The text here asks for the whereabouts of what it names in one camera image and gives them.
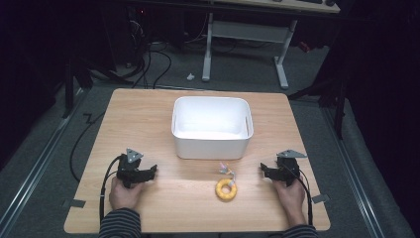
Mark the crumpled white paper scrap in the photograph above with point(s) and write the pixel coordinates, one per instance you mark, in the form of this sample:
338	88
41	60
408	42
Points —
190	76

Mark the person's right hand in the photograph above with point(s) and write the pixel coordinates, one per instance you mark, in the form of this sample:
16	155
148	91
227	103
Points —
290	198

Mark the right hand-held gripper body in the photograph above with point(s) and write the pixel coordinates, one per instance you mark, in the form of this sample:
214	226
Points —
286	168

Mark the person's left hand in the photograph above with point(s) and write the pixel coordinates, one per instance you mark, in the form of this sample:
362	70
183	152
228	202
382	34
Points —
124	195

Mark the black metal stand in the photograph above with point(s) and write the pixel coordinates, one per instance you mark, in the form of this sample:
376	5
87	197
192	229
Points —
333	102
68	89

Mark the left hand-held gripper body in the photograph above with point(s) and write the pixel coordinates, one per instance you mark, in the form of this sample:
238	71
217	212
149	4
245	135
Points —
129	172

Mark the white plastic bin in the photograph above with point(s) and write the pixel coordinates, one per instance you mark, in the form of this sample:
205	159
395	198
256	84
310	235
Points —
212	127

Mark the wooden desk top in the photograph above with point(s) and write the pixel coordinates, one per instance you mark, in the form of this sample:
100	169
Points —
280	4

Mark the white metal desk frame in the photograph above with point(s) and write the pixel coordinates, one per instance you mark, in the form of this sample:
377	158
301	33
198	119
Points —
246	39

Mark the grey tape strip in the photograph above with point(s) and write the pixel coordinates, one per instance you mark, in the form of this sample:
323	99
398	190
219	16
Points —
320	198
76	203

